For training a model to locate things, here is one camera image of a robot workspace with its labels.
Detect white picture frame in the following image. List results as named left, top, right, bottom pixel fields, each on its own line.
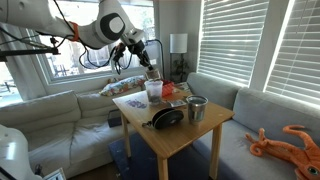
left=42, top=167, right=67, bottom=180

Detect stainless steel tumbler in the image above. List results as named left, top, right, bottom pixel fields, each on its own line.
left=185, top=94, right=209, bottom=126

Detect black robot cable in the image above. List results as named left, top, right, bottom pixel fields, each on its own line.
left=78, top=38, right=166, bottom=78

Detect clear plastic container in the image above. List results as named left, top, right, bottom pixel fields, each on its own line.
left=143, top=79, right=164, bottom=106

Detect wide white window blinds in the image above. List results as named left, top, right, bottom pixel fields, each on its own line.
left=197, top=0, right=270, bottom=87

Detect dark storage box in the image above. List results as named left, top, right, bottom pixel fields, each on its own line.
left=107, top=109, right=124, bottom=129

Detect red basket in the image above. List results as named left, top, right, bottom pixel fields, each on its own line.
left=161, top=79, right=176, bottom=98

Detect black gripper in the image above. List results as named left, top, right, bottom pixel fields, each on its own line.
left=128, top=39, right=159, bottom=73

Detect floor lamp with white shade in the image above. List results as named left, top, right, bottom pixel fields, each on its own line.
left=169, top=33, right=189, bottom=83

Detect grey fabric sofa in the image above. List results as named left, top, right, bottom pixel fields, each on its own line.
left=185, top=72, right=320, bottom=180

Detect orange octopus plush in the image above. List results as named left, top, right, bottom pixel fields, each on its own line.
left=244, top=124, right=320, bottom=180

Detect floral pillow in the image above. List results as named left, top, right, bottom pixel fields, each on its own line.
left=99, top=74, right=147, bottom=98

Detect white rounded machine housing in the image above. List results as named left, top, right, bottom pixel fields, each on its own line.
left=0, top=123, right=34, bottom=180

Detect light wooden table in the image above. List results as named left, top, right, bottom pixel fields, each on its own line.
left=112, top=87, right=236, bottom=180

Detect dark blue rug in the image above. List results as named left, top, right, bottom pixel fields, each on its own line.
left=108, top=133, right=218, bottom=180

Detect white framed window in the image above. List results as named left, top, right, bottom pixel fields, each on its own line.
left=25, top=0, right=158, bottom=85

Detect small printed card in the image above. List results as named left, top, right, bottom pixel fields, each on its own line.
left=168, top=99, right=188, bottom=109

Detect black camera boom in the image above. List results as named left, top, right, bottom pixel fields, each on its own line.
left=0, top=36, right=62, bottom=63

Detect white leather sofa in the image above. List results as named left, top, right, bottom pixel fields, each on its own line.
left=0, top=89, right=141, bottom=178

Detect narrow white window blinds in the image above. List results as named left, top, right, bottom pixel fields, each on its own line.
left=264, top=0, right=320, bottom=106

